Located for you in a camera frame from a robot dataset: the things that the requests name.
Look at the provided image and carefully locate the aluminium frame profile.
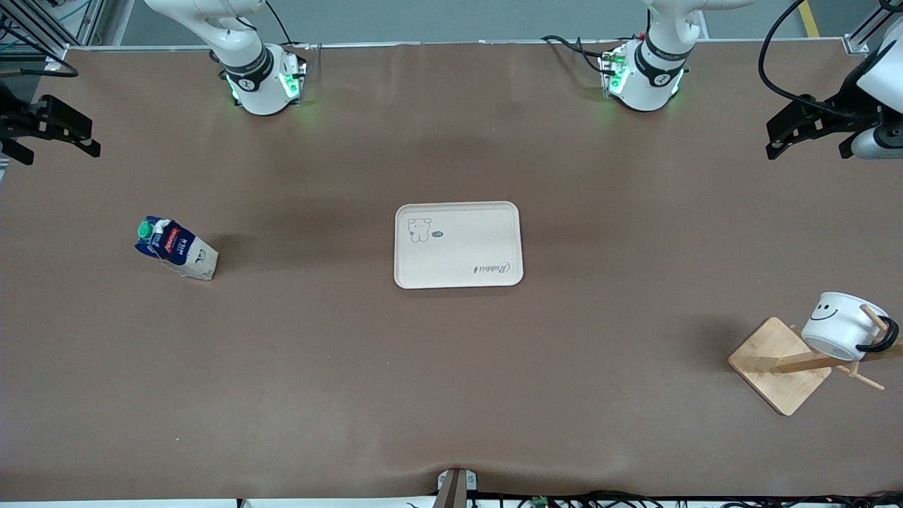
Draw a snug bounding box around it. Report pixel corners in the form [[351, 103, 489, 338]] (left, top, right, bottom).
[[843, 0, 903, 56], [0, 0, 107, 68]]

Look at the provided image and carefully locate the wooden cup rack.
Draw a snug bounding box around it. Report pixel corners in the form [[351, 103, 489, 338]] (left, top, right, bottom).
[[728, 303, 903, 417]]

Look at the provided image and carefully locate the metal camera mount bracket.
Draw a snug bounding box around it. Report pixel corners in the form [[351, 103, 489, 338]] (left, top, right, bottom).
[[432, 468, 478, 508]]

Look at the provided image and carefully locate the cream tray with rabbit print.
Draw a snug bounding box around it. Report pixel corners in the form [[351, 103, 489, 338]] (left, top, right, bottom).
[[394, 201, 525, 290]]

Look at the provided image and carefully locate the white smiley cup black handle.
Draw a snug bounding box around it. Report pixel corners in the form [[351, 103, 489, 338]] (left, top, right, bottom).
[[801, 291, 900, 362]]

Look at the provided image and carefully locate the black right arm wrist cable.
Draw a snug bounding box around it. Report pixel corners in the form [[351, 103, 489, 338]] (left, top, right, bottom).
[[0, 14, 80, 78]]

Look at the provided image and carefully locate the blue milk carton green cap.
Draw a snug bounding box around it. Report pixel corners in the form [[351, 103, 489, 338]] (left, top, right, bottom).
[[135, 216, 219, 282]]

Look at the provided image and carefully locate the black left arm base cable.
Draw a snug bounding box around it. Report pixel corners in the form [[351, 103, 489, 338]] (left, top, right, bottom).
[[541, 34, 611, 75]]

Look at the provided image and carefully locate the black right arm base cable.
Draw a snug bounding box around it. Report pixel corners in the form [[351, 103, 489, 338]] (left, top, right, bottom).
[[265, 0, 315, 54]]

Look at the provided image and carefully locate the black arm base cable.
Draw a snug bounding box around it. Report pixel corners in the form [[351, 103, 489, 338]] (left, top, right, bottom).
[[265, 0, 315, 54], [541, 34, 611, 75]]

